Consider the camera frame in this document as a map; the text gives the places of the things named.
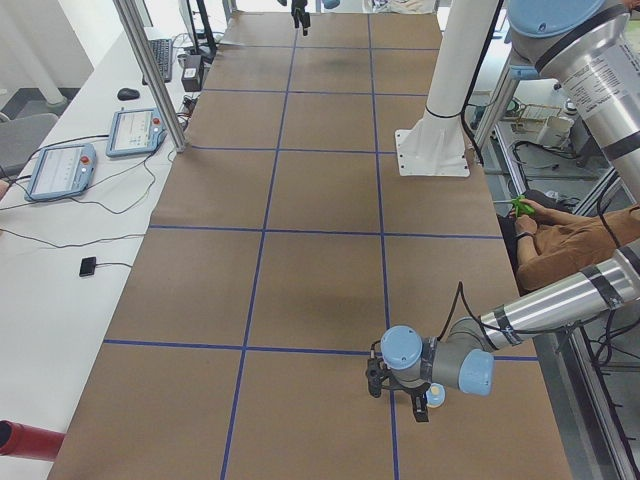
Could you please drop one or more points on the red cylinder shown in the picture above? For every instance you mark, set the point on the red cylinder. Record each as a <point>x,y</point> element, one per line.
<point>25,441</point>

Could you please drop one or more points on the seated person brown shirt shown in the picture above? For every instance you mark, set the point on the seated person brown shirt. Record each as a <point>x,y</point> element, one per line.
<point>555,243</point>

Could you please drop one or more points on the aluminium frame post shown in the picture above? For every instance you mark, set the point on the aluminium frame post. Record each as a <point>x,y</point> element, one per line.
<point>134,29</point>

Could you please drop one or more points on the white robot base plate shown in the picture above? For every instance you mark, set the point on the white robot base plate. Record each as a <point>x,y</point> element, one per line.
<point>431,153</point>

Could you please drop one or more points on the brown paper table mat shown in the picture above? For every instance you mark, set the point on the brown paper table mat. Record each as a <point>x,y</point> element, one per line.
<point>284,243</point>

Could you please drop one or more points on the near teach pendant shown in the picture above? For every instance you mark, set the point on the near teach pendant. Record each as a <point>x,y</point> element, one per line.
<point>61,172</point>

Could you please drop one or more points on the far teach pendant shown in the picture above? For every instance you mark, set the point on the far teach pendant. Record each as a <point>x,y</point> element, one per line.
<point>134,132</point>

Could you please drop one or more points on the green handheld controller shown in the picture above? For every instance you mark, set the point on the green handheld controller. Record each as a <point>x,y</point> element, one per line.
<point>520,207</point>

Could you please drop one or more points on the black power adapter box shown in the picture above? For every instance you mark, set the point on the black power adapter box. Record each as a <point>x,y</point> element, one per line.
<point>192,73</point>

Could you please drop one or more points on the teach pendant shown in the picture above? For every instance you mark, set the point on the teach pendant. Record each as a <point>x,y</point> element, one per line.
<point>134,132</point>
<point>61,172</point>

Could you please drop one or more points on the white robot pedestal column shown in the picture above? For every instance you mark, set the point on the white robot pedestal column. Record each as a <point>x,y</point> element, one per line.
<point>470,24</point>

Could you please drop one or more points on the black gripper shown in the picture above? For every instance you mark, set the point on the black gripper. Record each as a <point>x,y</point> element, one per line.
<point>299,9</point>
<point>413,391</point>

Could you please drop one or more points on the black keyboard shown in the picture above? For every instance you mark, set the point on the black keyboard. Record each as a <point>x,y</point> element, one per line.
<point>162,50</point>

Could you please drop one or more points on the small black square device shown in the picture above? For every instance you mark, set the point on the small black square device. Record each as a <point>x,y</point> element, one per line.
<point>87,266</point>

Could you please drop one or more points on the black computer mouse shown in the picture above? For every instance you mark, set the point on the black computer mouse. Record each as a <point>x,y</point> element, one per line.
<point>128,94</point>

